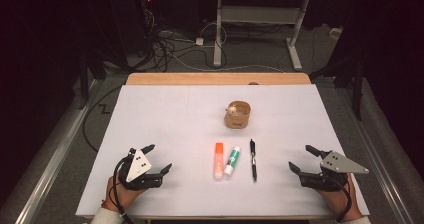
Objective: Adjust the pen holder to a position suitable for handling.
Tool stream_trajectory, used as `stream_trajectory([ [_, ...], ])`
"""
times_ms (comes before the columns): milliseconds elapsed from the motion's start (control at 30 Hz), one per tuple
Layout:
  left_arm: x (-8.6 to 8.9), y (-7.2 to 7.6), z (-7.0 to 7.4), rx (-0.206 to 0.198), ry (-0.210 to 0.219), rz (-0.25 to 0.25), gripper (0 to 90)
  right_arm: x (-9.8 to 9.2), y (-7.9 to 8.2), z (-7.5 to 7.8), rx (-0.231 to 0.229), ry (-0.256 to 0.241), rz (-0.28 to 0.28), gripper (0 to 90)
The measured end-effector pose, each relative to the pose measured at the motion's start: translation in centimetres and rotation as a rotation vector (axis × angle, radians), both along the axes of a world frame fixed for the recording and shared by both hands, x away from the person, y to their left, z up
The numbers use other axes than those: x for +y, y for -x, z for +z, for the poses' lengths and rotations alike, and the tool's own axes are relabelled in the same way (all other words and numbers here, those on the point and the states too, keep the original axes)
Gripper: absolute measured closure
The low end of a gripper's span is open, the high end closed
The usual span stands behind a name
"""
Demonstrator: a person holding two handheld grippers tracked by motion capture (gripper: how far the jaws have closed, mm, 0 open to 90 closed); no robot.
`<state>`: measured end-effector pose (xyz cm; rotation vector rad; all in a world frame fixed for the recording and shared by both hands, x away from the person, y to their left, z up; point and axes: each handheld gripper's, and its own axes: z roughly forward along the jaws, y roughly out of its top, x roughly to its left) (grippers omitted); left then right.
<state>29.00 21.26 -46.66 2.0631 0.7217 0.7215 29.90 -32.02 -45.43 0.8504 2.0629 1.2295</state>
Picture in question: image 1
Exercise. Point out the white metal desk frame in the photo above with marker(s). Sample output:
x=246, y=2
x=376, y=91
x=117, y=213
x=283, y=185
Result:
x=218, y=34

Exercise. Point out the green and white marker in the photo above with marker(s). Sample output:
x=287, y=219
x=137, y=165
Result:
x=232, y=160

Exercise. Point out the white power strip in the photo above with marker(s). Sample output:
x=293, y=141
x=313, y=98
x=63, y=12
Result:
x=335, y=33

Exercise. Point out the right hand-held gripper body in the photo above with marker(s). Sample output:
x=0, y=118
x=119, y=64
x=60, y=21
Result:
x=336, y=165

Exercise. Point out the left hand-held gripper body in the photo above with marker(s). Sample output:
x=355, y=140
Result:
x=138, y=165

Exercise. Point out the person's right hand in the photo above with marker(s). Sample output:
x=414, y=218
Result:
x=343, y=202

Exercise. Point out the orange highlighter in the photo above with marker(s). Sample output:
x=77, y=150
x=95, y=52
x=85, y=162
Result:
x=218, y=160

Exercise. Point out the person's left hand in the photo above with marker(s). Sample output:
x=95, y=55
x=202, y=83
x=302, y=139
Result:
x=121, y=197

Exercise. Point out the white table cover sheet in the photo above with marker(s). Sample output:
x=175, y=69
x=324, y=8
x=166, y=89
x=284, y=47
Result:
x=186, y=124

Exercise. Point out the black pen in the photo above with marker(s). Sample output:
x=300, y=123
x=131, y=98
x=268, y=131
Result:
x=253, y=160

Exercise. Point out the aluminium rail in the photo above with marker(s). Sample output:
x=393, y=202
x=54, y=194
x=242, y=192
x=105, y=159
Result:
x=50, y=177
x=376, y=157

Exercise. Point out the wooden table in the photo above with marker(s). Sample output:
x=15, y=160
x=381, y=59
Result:
x=216, y=79

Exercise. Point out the round wooden pen holder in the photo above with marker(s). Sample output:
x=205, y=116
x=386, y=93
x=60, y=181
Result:
x=237, y=120

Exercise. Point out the white power adapter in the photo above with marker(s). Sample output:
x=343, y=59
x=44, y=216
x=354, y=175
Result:
x=199, y=41

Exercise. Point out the black stand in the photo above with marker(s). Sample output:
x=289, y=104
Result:
x=358, y=90
x=83, y=84

